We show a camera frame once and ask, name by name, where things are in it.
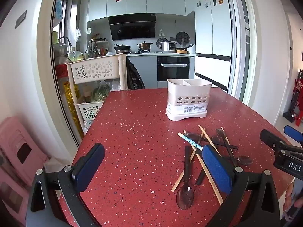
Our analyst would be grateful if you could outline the pink plastic stool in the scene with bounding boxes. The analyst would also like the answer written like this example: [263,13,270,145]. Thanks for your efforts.
[0,117,51,227]

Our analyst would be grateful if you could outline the round black divided pan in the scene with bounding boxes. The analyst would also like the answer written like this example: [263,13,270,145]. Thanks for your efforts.
[176,32,191,45]

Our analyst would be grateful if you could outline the blue hanging packet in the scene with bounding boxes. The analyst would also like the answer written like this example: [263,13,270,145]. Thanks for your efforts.
[55,0,63,21]

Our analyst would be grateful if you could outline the gold foil bag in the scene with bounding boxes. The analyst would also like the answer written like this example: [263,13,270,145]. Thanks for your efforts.
[62,81,81,134]

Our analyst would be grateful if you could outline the cream plastic utensil holder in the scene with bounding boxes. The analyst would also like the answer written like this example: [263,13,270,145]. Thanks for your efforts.
[166,78,212,121]

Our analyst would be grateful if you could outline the black range hood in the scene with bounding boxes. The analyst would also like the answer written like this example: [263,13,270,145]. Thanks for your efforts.
[108,14,157,40]

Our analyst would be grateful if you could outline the white wall cabinets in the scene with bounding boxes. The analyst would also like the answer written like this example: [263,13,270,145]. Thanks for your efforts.
[87,0,196,22]

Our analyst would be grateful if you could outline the grey wall switch panel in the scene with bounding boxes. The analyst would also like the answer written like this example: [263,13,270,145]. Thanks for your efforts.
[15,10,27,29]

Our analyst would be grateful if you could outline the white rice cooker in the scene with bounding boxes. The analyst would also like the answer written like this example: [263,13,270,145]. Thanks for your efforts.
[161,41,177,53]

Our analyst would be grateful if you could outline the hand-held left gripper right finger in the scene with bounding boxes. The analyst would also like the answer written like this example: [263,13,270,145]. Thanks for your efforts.
[202,145,281,227]

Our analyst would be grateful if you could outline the black hanging bag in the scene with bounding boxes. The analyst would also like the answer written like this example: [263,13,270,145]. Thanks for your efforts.
[126,57,146,91]

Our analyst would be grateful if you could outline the person's right hand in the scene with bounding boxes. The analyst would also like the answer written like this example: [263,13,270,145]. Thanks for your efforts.
[284,181,295,209]

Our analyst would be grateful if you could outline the steel cooking pot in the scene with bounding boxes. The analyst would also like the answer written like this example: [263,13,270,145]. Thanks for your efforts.
[137,41,153,51]

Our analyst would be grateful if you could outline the black wok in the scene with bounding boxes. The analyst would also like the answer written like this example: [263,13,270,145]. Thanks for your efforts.
[114,44,132,54]

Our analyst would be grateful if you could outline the metal seasoning rack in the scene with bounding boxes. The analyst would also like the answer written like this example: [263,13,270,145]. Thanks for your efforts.
[88,40,109,58]

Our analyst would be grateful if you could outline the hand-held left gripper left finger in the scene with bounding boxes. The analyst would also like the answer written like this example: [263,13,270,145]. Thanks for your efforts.
[26,143,105,227]

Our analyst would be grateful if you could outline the kitchen faucet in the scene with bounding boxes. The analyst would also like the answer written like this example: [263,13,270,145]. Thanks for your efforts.
[58,36,73,51]

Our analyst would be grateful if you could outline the black built-in oven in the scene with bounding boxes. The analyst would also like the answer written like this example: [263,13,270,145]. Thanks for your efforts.
[157,56,190,82]

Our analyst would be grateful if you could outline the red plastic basket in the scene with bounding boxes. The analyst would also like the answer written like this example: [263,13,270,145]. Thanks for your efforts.
[55,64,70,78]

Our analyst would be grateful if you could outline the cream plastic storage cart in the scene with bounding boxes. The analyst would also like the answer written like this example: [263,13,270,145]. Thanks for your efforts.
[66,54,130,138]

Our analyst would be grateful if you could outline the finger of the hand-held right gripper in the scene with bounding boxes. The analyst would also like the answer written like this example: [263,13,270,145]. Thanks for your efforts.
[260,129,303,153]
[283,125,303,145]

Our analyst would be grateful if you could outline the bag of green vegetables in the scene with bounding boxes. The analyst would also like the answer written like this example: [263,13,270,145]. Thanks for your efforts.
[89,80,112,103]

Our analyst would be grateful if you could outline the steel basin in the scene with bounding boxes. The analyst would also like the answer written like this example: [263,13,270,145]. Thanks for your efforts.
[53,43,69,58]

